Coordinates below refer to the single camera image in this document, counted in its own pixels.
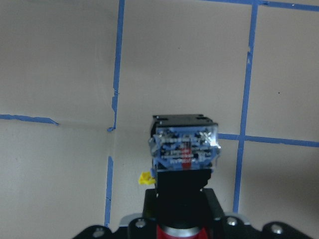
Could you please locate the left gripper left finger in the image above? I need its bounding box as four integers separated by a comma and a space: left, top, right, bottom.
73, 215, 142, 239

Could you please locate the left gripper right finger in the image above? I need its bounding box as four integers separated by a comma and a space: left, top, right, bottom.
219, 215, 319, 239

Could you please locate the red push button switch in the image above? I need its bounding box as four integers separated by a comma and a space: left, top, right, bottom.
142, 114, 223, 239

